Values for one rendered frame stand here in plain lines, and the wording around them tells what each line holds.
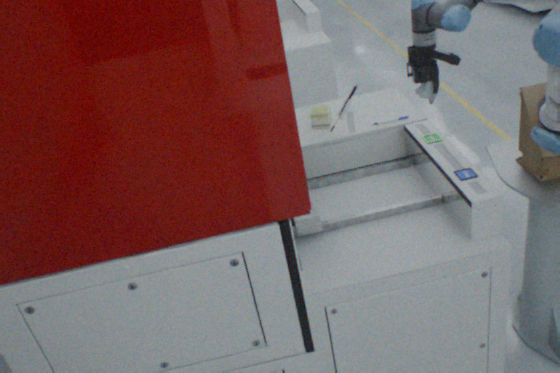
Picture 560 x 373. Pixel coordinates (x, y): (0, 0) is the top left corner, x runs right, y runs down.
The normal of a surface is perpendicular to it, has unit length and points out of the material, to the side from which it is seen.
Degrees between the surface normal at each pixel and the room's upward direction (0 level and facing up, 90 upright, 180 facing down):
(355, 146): 90
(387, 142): 90
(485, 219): 90
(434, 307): 90
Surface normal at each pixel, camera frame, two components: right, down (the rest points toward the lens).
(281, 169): 0.15, 0.47
